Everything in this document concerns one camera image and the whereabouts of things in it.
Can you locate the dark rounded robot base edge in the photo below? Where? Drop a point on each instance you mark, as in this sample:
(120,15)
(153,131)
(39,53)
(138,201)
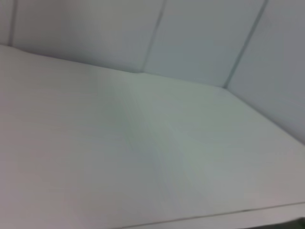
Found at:
(299,224)

